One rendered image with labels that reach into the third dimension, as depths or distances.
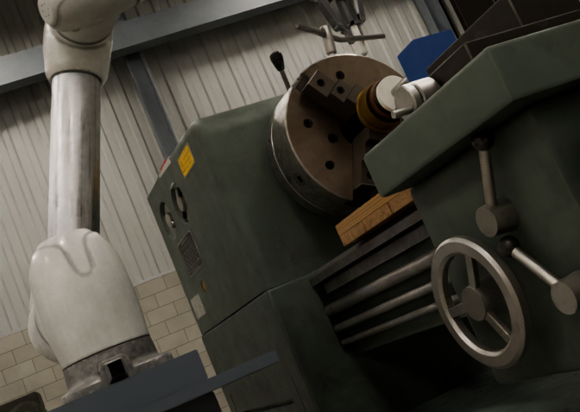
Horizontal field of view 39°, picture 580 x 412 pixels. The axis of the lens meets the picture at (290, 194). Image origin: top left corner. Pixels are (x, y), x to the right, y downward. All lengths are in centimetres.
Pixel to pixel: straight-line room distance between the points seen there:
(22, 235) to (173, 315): 236
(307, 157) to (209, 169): 24
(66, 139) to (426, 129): 96
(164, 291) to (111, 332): 1035
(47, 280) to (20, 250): 1055
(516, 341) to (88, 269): 74
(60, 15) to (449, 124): 97
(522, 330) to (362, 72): 88
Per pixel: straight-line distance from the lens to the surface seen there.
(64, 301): 138
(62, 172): 168
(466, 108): 85
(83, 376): 138
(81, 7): 167
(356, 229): 137
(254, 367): 124
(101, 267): 140
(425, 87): 98
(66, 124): 172
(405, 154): 96
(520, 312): 90
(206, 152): 168
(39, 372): 1163
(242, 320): 181
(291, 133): 156
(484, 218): 90
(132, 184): 1210
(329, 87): 158
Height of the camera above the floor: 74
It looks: 10 degrees up
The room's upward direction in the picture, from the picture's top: 24 degrees counter-clockwise
